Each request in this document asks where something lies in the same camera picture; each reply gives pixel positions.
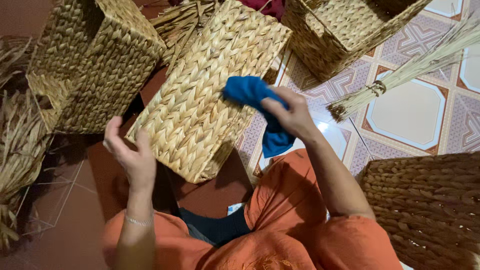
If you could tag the person's right hand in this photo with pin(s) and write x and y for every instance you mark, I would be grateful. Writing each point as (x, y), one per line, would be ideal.
(296, 116)

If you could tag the person's left hand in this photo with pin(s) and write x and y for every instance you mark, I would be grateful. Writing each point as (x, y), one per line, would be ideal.
(133, 159)

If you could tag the person's right fingers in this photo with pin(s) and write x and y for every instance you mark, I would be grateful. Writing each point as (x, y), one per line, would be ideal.
(279, 102)

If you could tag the blue cloth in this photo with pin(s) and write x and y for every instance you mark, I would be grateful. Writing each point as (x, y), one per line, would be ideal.
(258, 112)

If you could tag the light woven straw basket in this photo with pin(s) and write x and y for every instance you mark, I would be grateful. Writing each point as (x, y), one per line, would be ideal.
(204, 97)

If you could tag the maroon cloth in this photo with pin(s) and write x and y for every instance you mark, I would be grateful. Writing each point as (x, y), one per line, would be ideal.
(268, 6)

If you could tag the open square woven basket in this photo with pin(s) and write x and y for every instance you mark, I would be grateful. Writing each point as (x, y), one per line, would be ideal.
(345, 32)

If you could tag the loose dried straw strands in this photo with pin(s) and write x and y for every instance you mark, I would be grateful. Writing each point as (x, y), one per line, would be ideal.
(180, 26)

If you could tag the person's orange garment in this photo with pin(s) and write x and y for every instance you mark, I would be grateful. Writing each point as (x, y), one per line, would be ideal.
(277, 228)

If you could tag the tied straw bundle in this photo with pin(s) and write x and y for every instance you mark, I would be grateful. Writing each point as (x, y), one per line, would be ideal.
(405, 69)

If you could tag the person's dark trousers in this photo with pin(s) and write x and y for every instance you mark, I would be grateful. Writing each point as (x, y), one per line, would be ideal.
(213, 227)

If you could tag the brown woven basket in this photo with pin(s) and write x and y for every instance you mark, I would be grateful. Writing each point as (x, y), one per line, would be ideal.
(427, 210)

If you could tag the heap of dried straw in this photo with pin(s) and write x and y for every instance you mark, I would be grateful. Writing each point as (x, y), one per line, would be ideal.
(17, 150)

